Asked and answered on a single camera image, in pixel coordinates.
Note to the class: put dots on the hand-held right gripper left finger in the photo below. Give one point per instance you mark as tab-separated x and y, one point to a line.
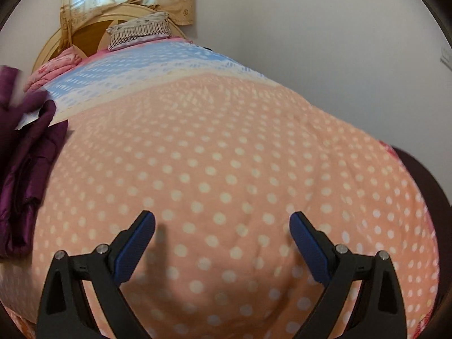
136	245

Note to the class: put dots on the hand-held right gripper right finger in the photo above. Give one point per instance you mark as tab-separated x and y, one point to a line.
310	247

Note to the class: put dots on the purple jacket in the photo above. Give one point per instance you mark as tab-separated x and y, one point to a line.
28	162

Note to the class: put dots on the dark brown furniture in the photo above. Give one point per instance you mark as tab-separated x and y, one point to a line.
423	176

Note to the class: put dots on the pink floral quilt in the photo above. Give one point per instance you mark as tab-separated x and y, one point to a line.
53	67

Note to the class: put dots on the wooden headboard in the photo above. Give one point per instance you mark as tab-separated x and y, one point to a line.
88	39

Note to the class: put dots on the striped pillow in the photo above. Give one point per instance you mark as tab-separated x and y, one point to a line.
141	28

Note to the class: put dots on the beige window curtain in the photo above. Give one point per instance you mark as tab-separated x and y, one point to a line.
166	0

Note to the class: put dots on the white wall switch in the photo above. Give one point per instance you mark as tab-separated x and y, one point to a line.
446	54

